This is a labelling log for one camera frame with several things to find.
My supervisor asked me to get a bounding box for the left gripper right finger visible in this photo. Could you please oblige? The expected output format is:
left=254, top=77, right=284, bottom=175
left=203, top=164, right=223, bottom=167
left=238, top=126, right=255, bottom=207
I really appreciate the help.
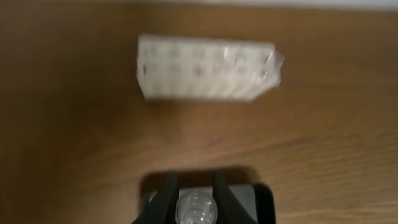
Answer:
left=213, top=171, right=259, bottom=224

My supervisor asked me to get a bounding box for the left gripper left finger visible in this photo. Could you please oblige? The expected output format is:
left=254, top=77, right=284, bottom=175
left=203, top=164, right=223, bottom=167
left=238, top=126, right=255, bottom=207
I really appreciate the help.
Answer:
left=132, top=169, right=178, bottom=224

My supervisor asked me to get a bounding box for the black tray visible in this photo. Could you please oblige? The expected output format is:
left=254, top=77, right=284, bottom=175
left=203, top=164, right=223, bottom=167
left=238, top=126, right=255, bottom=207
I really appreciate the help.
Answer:
left=139, top=167, right=277, bottom=224

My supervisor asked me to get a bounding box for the white test tube rack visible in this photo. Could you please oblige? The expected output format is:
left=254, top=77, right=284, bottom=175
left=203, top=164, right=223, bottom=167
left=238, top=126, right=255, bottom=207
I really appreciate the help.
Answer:
left=136, top=33, right=285, bottom=103

